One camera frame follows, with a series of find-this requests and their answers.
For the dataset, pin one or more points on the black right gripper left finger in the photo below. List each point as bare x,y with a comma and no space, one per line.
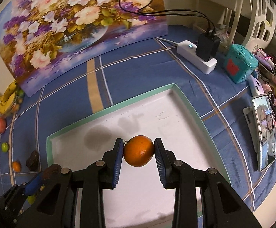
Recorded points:
56,204

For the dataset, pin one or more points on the white phone stand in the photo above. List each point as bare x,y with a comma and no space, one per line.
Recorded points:
252,125

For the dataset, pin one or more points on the small orange tangerine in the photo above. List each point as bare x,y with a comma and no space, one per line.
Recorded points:
16,165

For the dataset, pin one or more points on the red apple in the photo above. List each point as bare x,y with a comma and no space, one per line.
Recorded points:
3,125

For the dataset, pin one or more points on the orange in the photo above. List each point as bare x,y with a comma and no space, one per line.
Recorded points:
138,151

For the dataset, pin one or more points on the white tray with green rim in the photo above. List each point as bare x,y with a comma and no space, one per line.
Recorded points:
139,199

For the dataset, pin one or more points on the flower painting canvas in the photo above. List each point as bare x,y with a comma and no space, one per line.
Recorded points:
42,39

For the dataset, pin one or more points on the smartphone on stand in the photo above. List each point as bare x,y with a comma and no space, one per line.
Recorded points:
265,131

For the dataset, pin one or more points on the blue plaid tablecloth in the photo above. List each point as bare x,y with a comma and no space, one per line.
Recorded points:
125,73

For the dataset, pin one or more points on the black charger adapter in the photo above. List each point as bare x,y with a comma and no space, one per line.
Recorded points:
207,46

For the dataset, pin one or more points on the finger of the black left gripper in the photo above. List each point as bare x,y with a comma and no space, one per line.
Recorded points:
12,201

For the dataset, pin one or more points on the small green lime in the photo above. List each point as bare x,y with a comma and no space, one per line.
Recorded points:
5,147

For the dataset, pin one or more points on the white power strip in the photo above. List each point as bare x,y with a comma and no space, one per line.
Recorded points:
187,50

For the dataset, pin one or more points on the dark brown avocado, far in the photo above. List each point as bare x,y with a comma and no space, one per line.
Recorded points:
32,163

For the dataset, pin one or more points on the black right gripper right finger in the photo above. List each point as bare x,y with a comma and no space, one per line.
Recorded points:
221,205

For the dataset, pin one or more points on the teal toy box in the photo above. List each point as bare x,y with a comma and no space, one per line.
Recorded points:
239,63

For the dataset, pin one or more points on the white lattice chair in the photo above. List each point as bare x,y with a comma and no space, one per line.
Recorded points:
262,15

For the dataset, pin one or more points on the clear bowl of small fruits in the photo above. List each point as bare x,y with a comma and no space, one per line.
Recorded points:
17,103

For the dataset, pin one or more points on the yellow banana bunch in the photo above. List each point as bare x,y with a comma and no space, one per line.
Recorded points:
7,100

